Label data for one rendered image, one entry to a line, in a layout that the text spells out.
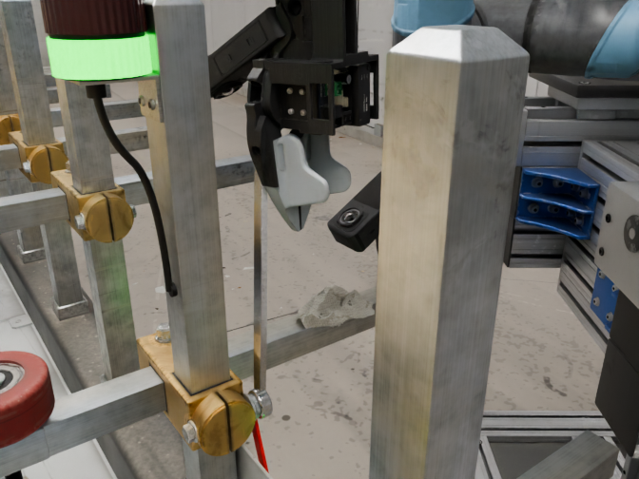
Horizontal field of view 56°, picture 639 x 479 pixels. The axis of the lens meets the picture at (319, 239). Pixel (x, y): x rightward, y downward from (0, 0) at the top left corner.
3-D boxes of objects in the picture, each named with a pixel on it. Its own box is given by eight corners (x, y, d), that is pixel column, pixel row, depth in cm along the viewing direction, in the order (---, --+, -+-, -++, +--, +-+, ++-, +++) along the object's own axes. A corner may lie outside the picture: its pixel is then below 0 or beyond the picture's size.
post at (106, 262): (136, 393, 79) (79, 0, 60) (145, 408, 76) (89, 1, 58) (109, 404, 77) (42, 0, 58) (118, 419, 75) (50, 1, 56)
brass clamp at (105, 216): (103, 202, 76) (97, 163, 74) (142, 236, 66) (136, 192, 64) (51, 212, 72) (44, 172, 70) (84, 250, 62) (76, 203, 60)
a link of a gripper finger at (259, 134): (265, 193, 49) (257, 82, 46) (251, 190, 50) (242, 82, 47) (300, 178, 53) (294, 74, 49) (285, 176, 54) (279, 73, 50)
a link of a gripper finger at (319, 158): (341, 239, 52) (338, 133, 49) (286, 227, 55) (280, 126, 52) (359, 227, 55) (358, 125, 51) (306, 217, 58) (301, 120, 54)
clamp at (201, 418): (189, 365, 61) (185, 321, 59) (258, 442, 50) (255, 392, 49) (135, 385, 58) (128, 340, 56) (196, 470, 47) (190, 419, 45)
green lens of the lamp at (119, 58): (132, 65, 42) (128, 30, 41) (166, 74, 38) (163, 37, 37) (41, 71, 39) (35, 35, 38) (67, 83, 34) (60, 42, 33)
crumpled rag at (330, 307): (343, 286, 68) (344, 267, 67) (384, 311, 62) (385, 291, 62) (277, 309, 63) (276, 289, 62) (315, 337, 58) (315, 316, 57)
